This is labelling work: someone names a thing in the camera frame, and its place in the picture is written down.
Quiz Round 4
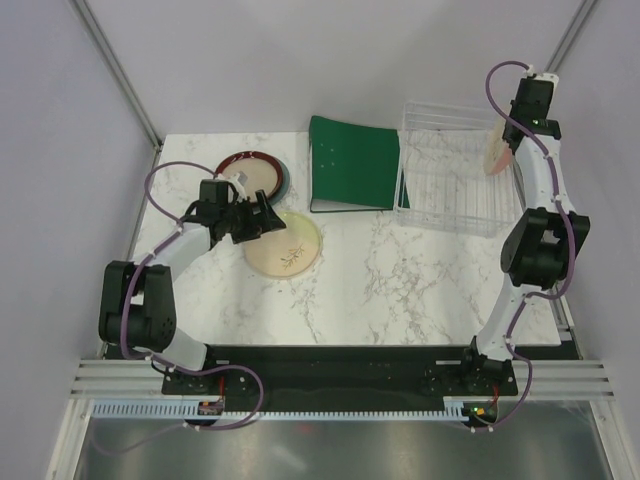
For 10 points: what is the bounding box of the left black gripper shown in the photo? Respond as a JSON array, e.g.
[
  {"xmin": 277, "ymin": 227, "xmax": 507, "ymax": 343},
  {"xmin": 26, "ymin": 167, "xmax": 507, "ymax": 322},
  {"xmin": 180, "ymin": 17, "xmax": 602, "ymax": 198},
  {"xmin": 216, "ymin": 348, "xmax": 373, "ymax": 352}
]
[{"xmin": 220, "ymin": 190, "xmax": 285, "ymax": 244}]

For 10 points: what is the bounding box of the pale green plate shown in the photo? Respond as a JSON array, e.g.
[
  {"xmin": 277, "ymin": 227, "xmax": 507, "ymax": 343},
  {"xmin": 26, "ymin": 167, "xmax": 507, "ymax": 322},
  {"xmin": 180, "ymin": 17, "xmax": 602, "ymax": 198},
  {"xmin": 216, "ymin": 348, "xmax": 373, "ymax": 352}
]
[{"xmin": 244, "ymin": 211, "xmax": 323, "ymax": 280}]

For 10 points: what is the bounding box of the grey-blue plate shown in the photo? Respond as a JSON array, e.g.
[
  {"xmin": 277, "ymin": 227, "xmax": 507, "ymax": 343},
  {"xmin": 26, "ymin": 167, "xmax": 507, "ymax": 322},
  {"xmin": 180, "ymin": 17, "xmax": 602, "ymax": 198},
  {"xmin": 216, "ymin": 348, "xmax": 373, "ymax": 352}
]
[{"xmin": 269, "ymin": 158, "xmax": 292, "ymax": 206}]

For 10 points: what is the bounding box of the dark rimmed beige plate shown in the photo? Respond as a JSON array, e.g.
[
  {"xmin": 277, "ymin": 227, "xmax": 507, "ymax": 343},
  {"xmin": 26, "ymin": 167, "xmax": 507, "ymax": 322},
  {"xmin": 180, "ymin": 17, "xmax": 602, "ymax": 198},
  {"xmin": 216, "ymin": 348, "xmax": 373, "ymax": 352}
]
[{"xmin": 215, "ymin": 150, "xmax": 284, "ymax": 203}]

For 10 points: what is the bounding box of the pink and cream plate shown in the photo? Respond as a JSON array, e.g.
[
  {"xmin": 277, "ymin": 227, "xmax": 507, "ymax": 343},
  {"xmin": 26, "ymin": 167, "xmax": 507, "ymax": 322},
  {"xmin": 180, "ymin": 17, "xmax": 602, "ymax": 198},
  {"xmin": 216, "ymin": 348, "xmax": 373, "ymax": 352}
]
[{"xmin": 483, "ymin": 114, "xmax": 513, "ymax": 176}]

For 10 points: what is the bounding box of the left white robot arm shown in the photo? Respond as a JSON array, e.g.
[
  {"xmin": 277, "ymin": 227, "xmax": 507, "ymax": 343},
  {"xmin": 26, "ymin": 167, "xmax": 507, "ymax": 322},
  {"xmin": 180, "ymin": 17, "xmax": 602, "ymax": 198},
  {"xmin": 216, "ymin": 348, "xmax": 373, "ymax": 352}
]
[{"xmin": 98, "ymin": 180, "xmax": 286, "ymax": 393}]

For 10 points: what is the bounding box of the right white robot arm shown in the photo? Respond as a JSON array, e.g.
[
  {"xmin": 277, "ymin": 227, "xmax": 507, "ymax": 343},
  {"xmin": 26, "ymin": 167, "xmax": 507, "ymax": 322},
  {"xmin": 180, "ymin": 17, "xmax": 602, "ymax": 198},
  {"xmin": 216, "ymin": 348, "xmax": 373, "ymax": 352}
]
[{"xmin": 500, "ymin": 73, "xmax": 591, "ymax": 355}]

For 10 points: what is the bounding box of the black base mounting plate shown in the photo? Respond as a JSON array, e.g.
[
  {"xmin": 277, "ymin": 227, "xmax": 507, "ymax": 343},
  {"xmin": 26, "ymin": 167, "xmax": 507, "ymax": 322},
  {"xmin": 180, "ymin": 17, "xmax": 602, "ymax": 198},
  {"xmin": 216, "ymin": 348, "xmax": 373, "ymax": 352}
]
[{"xmin": 160, "ymin": 343, "xmax": 521, "ymax": 401}]

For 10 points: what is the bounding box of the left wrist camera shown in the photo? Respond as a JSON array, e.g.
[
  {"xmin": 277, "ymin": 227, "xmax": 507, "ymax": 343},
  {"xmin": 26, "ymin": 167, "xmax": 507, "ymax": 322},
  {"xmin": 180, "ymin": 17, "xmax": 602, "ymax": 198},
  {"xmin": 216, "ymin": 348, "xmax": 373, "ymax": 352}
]
[{"xmin": 225, "ymin": 172, "xmax": 249, "ymax": 201}]

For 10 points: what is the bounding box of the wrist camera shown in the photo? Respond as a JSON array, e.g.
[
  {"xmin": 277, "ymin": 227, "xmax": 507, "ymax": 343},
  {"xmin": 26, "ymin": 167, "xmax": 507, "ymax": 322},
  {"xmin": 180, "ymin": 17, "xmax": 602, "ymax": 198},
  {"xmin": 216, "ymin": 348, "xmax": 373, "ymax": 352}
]
[
  {"xmin": 225, "ymin": 172, "xmax": 249, "ymax": 201},
  {"xmin": 523, "ymin": 64, "xmax": 559, "ymax": 86}
]

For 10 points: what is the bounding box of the green ring binder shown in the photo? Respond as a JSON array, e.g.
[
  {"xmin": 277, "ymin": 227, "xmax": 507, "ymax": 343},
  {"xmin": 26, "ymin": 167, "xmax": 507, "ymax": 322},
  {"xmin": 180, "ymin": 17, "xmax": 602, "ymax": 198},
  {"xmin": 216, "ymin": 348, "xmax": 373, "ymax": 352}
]
[{"xmin": 309, "ymin": 115, "xmax": 410, "ymax": 213}]

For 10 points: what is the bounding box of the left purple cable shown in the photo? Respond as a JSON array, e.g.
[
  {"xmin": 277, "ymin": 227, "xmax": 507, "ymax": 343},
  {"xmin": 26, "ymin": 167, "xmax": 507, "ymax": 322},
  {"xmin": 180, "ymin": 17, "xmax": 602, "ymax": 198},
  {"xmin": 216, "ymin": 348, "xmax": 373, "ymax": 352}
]
[{"xmin": 92, "ymin": 160, "xmax": 267, "ymax": 455}]

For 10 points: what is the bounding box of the purple cable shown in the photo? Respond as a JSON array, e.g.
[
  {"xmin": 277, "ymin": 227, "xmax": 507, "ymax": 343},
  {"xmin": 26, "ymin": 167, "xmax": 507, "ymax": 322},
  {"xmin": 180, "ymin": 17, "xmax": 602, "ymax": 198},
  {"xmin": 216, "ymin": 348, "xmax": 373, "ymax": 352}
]
[
  {"xmin": 485, "ymin": 59, "xmax": 575, "ymax": 432},
  {"xmin": 92, "ymin": 160, "xmax": 267, "ymax": 455}
]

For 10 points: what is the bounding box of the white wire dish rack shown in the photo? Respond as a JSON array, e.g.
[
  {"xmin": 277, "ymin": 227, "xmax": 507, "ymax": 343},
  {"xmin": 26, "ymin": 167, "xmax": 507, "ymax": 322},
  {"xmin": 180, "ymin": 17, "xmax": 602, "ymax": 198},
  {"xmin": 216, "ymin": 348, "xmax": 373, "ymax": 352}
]
[{"xmin": 394, "ymin": 102, "xmax": 522, "ymax": 238}]

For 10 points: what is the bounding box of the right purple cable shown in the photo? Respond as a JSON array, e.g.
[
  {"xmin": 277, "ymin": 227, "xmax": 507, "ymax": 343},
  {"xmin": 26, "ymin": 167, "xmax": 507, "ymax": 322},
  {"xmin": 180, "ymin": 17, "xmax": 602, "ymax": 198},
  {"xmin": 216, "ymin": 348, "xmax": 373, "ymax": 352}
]
[{"xmin": 485, "ymin": 59, "xmax": 575, "ymax": 432}]

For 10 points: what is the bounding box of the white slotted cable duct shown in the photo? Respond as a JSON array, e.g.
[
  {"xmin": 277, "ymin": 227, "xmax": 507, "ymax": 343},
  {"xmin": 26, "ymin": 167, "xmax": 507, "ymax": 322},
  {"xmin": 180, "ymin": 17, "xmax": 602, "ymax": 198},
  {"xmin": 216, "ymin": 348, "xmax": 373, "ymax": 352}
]
[{"xmin": 92, "ymin": 399, "xmax": 497, "ymax": 421}]

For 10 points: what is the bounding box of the left aluminium corner post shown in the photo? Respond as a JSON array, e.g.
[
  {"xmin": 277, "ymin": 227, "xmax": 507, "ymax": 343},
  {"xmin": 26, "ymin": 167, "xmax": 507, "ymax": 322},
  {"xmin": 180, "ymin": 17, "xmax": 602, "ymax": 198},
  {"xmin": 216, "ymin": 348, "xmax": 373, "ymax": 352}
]
[{"xmin": 70, "ymin": 0, "xmax": 163, "ymax": 152}]

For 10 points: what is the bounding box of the aluminium corner post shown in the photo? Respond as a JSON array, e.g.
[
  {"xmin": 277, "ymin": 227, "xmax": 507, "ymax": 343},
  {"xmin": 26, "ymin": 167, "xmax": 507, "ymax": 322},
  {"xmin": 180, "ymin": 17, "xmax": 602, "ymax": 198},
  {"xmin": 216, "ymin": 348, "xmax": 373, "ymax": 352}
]
[
  {"xmin": 525, "ymin": 1, "xmax": 601, "ymax": 74},
  {"xmin": 70, "ymin": 0, "xmax": 163, "ymax": 152}
]

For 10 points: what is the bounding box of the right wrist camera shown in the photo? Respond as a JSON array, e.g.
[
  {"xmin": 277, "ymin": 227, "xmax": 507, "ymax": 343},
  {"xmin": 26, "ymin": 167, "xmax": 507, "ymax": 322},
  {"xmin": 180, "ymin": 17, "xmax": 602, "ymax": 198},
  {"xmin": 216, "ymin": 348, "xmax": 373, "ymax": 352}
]
[{"xmin": 523, "ymin": 64, "xmax": 559, "ymax": 86}]

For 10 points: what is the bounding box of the right aluminium corner post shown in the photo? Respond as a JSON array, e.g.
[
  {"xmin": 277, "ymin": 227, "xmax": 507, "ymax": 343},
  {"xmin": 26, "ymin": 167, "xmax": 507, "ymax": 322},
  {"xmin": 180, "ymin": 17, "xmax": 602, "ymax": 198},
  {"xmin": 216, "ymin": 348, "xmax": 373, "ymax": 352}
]
[{"xmin": 525, "ymin": 1, "xmax": 601, "ymax": 74}]

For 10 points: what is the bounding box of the aluminium frame rail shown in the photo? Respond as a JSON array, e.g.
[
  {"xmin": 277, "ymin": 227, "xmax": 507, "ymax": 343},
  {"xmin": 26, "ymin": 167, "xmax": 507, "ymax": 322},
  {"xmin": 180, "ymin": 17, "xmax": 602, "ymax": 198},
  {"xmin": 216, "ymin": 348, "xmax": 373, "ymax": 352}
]
[{"xmin": 70, "ymin": 360, "xmax": 614, "ymax": 401}]

